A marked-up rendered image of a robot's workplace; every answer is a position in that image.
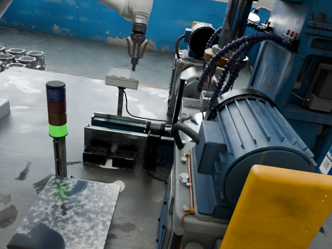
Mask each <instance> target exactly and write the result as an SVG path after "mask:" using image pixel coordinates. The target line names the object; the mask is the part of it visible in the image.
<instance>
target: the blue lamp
mask: <svg viewBox="0 0 332 249"><path fill-rule="evenodd" d="M46 98H47V100H48V101H51V102H62V101H64V100H66V86H65V87H64V88H61V89H51V88H48V87H47V86H46Z"/></svg>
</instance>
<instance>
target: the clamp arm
mask: <svg viewBox="0 0 332 249"><path fill-rule="evenodd" d="M186 84H187V82H186V78H185V77H180V82H179V88H178V93H177V98H176V104H175V109H174V114H173V119H172V125H171V128H169V133H170V136H172V137H173V135H172V127H173V125H174V124H176V123H177V122H179V112H180V107H181V102H182V97H183V91H184V87H185V86H186Z"/></svg>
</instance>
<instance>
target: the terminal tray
mask: <svg viewBox="0 0 332 249"><path fill-rule="evenodd" d="M212 94H213V92H210V91H202V92H201V95H200V101H201V109H200V113H203V112H206V111H207V109H208V107H209V102H210V99H211V97H212Z"/></svg>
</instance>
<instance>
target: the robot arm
mask: <svg viewBox="0 0 332 249"><path fill-rule="evenodd" d="M12 1H13V0H0V18H1V17H2V15H3V14H4V13H5V11H6V10H7V8H8V7H9V6H10V4H11V3H12ZM97 1H99V2H101V3H102V4H104V5H106V6H108V7H110V8H112V9H114V10H116V11H117V12H118V13H119V15H120V16H121V17H123V18H124V19H125V20H127V21H132V22H131V23H132V25H133V26H132V32H131V35H130V36H129V37H126V41H127V47H128V55H129V56H130V57H131V64H132V71H135V68H136V65H138V61H139V59H140V58H142V57H143V55H144V52H145V50H146V47H147V45H148V44H149V41H148V40H147V39H146V28H147V27H148V23H149V18H150V13H151V11H152V6H153V0H97ZM130 39H132V41H133V49H132V55H131V50H130V42H129V41H130ZM144 41H145V44H144V47H143V49H142V52H141V55H140V56H139V54H140V47H141V44H142V43H143V42H144ZM136 44H138V49H137V56H136V58H135V57H134V55H135V48H136Z"/></svg>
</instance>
